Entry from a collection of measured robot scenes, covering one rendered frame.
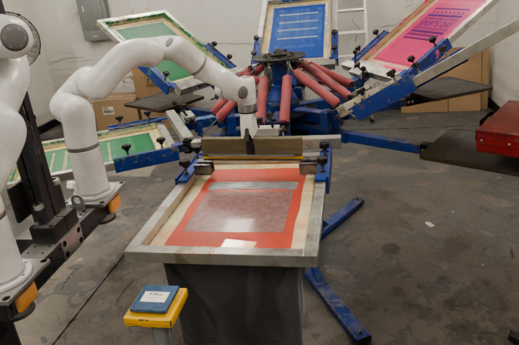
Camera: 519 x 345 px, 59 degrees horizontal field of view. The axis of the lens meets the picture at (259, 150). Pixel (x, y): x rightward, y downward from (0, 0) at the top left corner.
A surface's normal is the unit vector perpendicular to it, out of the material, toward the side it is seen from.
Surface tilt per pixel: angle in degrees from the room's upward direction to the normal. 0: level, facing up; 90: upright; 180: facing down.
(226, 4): 90
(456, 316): 0
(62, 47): 90
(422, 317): 0
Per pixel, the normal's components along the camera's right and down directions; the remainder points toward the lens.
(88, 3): -0.18, 0.36
